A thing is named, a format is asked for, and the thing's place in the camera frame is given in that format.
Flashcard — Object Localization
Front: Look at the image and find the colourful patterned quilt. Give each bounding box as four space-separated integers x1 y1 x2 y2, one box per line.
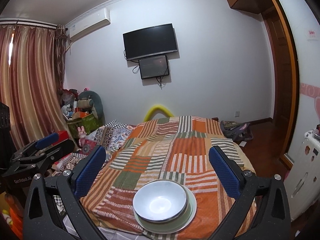
53 120 136 216

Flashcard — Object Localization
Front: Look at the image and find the brown wooden door frame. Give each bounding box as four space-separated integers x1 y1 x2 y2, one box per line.
262 0 299 159

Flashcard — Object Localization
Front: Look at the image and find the white air conditioner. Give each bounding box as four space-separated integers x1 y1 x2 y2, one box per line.
68 8 111 42

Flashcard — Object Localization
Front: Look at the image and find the orange striped patchwork blanket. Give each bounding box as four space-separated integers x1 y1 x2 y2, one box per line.
81 116 253 239

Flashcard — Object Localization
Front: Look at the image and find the small wall monitor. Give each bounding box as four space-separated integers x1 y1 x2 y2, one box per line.
138 55 169 80

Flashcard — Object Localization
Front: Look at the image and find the dark backpack on floor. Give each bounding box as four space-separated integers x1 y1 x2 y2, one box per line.
220 120 253 142

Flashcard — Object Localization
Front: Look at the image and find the black wall television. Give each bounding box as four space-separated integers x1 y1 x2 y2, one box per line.
123 23 178 61

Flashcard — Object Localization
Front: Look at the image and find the green cardboard box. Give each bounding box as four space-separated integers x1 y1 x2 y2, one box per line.
66 114 103 139

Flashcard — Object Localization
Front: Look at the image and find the striped brown curtain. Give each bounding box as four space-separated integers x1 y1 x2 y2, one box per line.
1 24 68 148

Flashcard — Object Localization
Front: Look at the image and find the white bowl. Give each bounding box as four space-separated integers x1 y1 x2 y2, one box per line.
132 180 187 223

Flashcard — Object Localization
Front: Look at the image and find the white sticker covered suitcase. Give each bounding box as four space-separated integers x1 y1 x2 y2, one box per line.
284 129 319 220

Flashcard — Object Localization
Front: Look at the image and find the grey green plush toy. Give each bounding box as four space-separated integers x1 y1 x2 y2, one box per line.
77 90 104 121

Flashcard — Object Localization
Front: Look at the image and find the red flat box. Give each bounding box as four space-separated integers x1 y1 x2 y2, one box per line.
54 130 69 145

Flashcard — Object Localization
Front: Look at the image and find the mint green bowl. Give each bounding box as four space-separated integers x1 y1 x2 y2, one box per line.
133 180 197 234

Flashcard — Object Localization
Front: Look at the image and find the pink rabbit figurine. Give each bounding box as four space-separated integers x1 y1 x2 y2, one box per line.
78 126 87 147

